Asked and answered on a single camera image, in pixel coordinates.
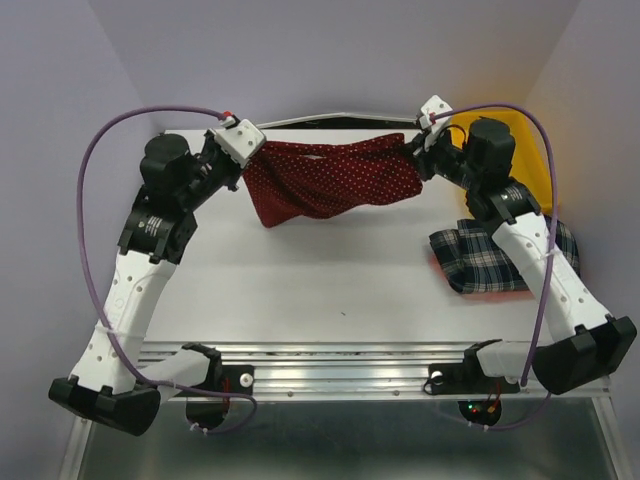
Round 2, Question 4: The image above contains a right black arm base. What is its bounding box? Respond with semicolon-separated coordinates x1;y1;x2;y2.
422;344;520;428

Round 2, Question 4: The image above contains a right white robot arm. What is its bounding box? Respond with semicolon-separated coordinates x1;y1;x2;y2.
406;118;637;395

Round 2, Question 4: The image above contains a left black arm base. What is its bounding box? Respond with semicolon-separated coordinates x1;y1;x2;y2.
159;343;257;436

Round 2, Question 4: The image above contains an aluminium rail frame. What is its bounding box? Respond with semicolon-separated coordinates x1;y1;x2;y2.
60;343;633;479

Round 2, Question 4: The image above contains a yellow plastic bin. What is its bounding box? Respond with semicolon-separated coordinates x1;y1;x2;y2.
451;108;552;215

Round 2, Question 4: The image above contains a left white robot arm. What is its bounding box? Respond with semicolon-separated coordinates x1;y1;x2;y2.
48;128;261;436

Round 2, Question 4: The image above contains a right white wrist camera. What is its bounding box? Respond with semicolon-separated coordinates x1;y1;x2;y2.
416;95;453;134

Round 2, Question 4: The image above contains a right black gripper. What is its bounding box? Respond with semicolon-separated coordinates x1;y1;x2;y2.
397;126;482;191

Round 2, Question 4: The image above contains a red polka dot skirt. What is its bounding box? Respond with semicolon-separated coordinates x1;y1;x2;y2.
243;133;423;228

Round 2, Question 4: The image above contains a plaid skirt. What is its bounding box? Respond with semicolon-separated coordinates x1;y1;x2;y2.
428;214;581;296

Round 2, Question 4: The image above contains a pink skirt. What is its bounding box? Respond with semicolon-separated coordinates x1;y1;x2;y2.
427;255;534;303

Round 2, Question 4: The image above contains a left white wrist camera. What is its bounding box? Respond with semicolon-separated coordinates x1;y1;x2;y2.
213;115;267;170

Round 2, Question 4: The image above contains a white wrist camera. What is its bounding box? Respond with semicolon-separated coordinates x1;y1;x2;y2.
213;115;267;170
416;95;453;134

